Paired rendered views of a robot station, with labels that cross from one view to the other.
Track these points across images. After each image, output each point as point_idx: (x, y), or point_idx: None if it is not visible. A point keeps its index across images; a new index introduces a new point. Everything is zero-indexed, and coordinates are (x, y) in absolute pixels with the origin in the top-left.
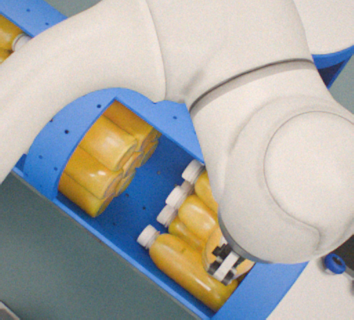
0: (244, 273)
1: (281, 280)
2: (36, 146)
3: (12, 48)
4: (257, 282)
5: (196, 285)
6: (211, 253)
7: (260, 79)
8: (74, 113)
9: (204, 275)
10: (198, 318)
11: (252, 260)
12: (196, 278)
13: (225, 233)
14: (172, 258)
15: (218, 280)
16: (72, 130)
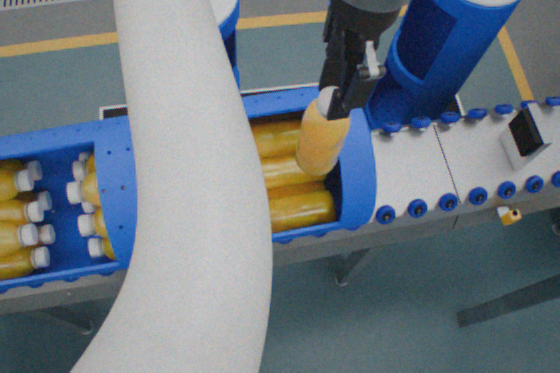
0: (322, 183)
1: (361, 137)
2: (111, 222)
3: (18, 191)
4: (349, 153)
5: (305, 215)
6: (335, 100)
7: None
8: (115, 169)
9: (303, 204)
10: (318, 255)
11: (401, 2)
12: (301, 211)
13: None
14: (272, 215)
15: (376, 74)
16: (127, 182)
